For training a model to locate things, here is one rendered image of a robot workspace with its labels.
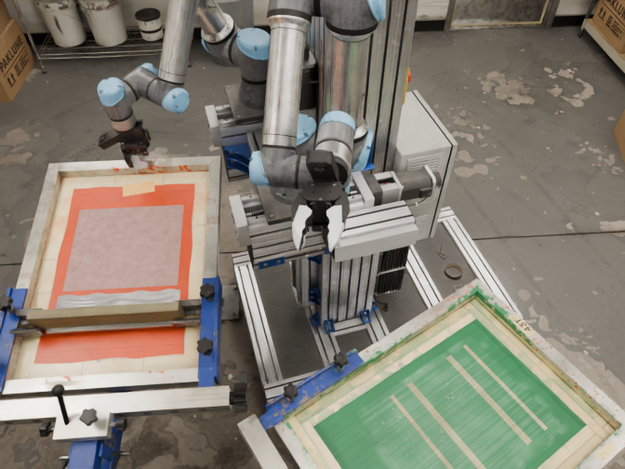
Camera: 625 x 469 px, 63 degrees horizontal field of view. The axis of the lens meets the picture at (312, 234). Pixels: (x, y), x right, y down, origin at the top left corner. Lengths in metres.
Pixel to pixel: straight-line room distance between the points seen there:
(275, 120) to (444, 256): 1.83
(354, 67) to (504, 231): 2.24
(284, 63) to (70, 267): 0.97
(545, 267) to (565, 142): 1.23
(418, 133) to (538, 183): 1.99
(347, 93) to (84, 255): 0.97
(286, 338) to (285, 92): 1.52
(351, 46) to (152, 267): 0.90
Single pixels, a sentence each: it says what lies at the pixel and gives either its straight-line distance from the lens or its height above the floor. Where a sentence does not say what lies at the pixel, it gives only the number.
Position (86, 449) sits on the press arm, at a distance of 1.43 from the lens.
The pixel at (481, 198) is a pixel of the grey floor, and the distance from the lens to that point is 3.48.
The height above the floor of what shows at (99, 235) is 1.08.
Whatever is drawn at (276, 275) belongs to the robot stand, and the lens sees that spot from 2.64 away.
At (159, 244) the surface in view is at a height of 1.07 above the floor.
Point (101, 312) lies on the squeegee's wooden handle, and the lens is 1.52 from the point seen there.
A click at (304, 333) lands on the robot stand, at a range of 2.45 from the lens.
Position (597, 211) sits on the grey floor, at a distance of 3.69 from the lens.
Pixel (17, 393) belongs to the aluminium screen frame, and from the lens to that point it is 1.60.
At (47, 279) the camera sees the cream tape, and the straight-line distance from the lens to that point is 1.76.
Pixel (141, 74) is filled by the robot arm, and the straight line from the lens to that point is 1.67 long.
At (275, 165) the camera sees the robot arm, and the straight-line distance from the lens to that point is 1.11.
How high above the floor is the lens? 2.31
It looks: 48 degrees down
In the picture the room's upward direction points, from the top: straight up
